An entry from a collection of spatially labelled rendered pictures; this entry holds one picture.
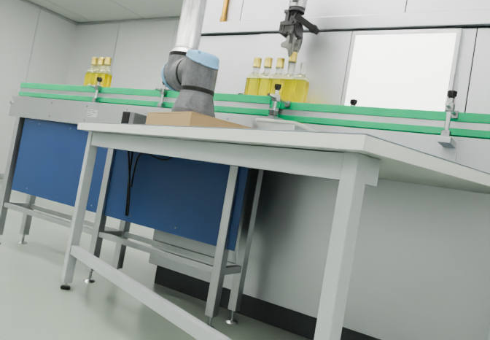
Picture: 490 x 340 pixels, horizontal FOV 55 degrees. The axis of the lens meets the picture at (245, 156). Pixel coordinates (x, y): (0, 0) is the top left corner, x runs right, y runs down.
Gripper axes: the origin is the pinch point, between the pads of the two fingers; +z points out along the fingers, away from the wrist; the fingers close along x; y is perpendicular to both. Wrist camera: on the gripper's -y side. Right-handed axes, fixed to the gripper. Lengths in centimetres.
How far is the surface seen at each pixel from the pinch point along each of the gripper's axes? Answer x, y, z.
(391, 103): -12.4, -41.2, 15.9
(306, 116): 4.0, -13.0, 26.6
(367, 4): -15.0, -23.2, -27.3
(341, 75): -11.9, -18.2, 5.2
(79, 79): -307, 563, -59
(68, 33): -293, 594, -133
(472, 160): 6, -75, 37
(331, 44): -11.9, -11.1, -8.7
